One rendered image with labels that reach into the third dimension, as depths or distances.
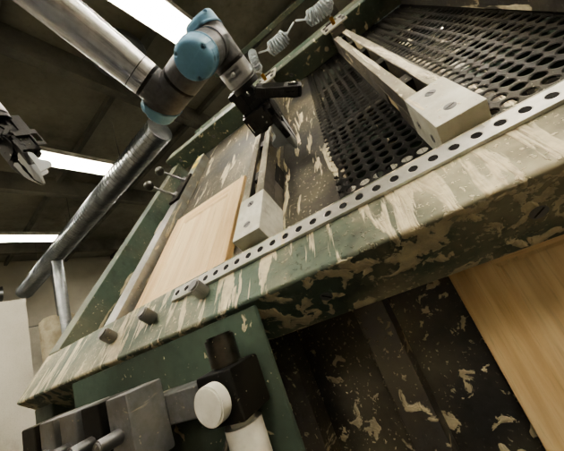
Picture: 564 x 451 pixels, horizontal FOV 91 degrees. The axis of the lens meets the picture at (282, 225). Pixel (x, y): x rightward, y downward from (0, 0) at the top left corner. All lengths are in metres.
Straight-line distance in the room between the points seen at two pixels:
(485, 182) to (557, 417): 0.42
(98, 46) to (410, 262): 0.64
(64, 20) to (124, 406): 0.62
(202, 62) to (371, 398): 0.73
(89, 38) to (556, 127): 0.70
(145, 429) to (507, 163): 0.53
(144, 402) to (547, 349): 0.60
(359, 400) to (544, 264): 0.42
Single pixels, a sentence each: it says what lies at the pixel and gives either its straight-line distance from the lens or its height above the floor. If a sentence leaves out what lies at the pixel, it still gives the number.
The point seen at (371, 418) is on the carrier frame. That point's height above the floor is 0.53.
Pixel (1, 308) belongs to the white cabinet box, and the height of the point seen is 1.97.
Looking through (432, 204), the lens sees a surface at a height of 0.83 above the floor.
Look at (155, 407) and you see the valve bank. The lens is 0.49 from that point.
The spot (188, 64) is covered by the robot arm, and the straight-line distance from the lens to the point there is 0.62.
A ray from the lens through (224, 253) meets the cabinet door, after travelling 0.62.
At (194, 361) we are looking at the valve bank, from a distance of 0.51.
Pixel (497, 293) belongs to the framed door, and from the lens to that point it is 0.60.
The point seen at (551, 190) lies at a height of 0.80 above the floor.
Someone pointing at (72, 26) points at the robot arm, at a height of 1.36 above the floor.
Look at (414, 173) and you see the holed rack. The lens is 0.39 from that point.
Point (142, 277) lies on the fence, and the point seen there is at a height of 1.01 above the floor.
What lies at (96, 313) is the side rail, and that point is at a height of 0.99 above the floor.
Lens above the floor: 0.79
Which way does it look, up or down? 16 degrees up
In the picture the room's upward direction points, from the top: 22 degrees counter-clockwise
